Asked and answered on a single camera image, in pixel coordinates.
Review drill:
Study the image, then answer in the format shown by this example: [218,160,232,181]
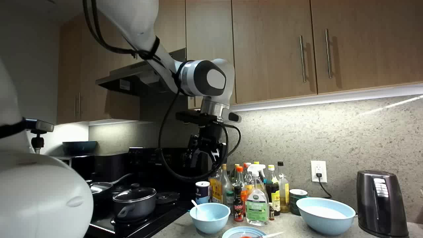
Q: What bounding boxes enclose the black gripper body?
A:
[193,124,223,153]

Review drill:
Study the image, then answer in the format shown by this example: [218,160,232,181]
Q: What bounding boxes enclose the small light blue bowl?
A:
[189,201,231,235]

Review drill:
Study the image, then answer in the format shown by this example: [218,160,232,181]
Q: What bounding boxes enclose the dark blue bowl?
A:
[60,140,99,157]

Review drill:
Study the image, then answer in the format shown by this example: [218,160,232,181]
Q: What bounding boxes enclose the large light blue bowl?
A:
[294,195,357,236]

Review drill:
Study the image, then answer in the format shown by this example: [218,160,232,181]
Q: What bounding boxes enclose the bottle with orange cap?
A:
[232,164,246,189]

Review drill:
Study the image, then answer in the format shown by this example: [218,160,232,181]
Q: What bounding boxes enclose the oil bottle yellow label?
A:
[210,162,232,205]

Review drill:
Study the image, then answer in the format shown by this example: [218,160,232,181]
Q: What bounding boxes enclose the blue white salt canister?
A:
[194,179,211,205]

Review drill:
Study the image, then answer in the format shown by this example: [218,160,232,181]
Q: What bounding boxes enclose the small dark sauce bottle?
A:
[232,183,247,223]

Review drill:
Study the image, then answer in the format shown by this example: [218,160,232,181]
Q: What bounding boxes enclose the clear spray bottle green label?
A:
[244,162,271,227]

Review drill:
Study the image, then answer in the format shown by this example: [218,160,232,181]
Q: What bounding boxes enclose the dark bottle yellow cap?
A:
[264,164,283,217]

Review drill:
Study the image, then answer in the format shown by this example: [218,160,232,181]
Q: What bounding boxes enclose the bottle with black cap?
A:
[276,160,290,214]

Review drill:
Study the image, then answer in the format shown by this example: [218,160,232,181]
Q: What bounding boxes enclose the light blue plate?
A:
[220,224,268,238]

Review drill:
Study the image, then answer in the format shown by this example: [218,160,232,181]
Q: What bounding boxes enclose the black pot with lid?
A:
[111,182,158,222]

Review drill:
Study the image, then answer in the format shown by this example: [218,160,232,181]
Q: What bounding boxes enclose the black stove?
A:
[47,146,201,238]

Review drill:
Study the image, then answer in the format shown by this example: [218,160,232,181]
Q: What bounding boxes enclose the dark green jar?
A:
[288,187,309,217]

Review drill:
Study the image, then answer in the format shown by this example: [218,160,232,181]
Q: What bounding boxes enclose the dark range hood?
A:
[95,47,189,96]

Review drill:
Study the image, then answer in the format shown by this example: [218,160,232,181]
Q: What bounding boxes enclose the small dark saucepan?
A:
[87,179,116,201]

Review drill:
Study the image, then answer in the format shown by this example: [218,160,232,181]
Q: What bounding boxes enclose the wooden cabinet door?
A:
[231,0,317,104]
[185,0,236,109]
[153,0,187,53]
[309,0,423,94]

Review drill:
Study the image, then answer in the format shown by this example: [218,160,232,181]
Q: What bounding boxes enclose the under cabinet light strip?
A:
[230,82,423,113]

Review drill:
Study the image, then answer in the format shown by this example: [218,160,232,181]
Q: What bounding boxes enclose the black electric kettle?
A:
[355,169,409,238]

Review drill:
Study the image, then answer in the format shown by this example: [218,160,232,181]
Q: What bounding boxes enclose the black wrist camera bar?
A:
[175,109,243,127]

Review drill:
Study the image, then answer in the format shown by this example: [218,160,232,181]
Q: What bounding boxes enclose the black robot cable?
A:
[80,0,243,182]

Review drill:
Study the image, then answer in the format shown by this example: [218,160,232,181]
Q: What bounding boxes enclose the white wall outlet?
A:
[309,158,329,183]

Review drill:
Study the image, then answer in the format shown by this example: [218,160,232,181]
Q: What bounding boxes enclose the black power cord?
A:
[316,172,334,199]

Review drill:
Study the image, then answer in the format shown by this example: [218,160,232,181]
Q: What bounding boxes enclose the silver cabinet handle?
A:
[324,27,335,79]
[298,34,309,83]

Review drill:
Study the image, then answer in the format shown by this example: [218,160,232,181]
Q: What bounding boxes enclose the wooden wall cabinet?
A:
[57,12,142,124]

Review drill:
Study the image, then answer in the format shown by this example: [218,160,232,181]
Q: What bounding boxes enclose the black camera on stand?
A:
[21,117,57,153]

